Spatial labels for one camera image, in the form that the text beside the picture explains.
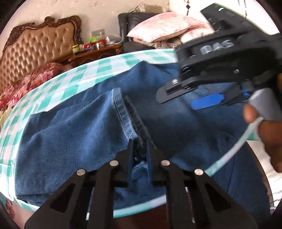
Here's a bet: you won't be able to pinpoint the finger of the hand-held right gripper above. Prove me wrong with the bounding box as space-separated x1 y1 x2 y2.
191 82 253 110
156 76 239 104

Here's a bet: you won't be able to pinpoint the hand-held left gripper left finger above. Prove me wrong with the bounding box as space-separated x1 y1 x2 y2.
24 139 135 229

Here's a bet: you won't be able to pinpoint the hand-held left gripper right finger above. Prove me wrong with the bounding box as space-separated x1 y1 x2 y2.
146 141 258 229

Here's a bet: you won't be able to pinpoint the blue denim pants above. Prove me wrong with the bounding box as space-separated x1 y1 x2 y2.
15 60 260 211

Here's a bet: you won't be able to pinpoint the person's right hand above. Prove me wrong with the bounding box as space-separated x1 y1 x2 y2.
243 73 282 173

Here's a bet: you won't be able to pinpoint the small pink floral pillow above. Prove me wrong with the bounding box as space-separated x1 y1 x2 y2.
181 26 215 44

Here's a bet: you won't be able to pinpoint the brown plaid blanket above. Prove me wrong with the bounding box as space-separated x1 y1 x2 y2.
152 41 183 49

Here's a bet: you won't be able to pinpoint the large pink floral pillow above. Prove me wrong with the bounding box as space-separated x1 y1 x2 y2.
127 12 210 43

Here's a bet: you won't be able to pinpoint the white power strip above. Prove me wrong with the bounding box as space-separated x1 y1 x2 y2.
105 34 123 46

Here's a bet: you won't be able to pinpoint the black leather armchair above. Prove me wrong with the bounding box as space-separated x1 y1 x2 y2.
118 12 177 53

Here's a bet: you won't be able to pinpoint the dark wooden nightstand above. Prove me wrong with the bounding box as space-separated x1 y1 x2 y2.
68 44 122 67

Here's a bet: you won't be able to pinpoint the green white checked tablecloth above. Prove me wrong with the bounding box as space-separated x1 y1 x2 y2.
0 48 265 218

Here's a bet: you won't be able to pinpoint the tufted leather carved headboard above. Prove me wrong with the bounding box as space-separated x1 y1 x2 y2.
0 15 83 93

